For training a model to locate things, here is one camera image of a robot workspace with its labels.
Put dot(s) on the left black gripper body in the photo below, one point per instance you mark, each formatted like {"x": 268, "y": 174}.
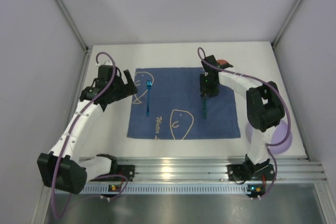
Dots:
{"x": 122, "y": 85}

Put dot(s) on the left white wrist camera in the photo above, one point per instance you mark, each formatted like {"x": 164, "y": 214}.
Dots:
{"x": 106, "y": 63}

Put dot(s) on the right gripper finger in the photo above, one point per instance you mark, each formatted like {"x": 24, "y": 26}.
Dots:
{"x": 207, "y": 97}
{"x": 203, "y": 97}

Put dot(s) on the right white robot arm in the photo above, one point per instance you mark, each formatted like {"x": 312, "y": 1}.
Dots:
{"x": 264, "y": 105}

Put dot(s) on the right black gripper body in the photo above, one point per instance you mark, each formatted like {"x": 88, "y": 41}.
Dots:
{"x": 206, "y": 92}

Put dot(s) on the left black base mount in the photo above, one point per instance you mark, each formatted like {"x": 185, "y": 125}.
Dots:
{"x": 126, "y": 170}

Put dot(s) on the blue fish placemat cloth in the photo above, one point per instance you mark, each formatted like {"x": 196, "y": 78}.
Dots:
{"x": 176, "y": 108}

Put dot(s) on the aluminium rail frame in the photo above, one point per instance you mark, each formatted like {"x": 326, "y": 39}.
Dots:
{"x": 206, "y": 170}

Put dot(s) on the lilac plastic plate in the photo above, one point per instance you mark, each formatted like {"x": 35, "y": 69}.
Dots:
{"x": 278, "y": 135}

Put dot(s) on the perforated cable duct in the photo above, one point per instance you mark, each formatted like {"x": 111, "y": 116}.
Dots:
{"x": 167, "y": 189}

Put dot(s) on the salmon pink plastic cup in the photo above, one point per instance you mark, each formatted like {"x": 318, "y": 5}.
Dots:
{"x": 222, "y": 62}

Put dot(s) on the green handled metal spoon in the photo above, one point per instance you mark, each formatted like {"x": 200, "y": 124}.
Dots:
{"x": 205, "y": 110}

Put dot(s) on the blue plastic fork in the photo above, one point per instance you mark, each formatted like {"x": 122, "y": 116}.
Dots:
{"x": 148, "y": 87}

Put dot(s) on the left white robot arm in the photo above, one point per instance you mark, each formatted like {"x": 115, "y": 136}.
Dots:
{"x": 61, "y": 167}

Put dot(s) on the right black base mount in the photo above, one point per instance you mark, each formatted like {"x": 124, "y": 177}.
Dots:
{"x": 241, "y": 172}

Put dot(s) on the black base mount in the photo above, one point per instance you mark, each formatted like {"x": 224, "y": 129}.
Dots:
{"x": 241, "y": 172}
{"x": 126, "y": 170}

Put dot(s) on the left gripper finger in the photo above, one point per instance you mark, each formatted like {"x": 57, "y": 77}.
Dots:
{"x": 130, "y": 86}
{"x": 119, "y": 97}

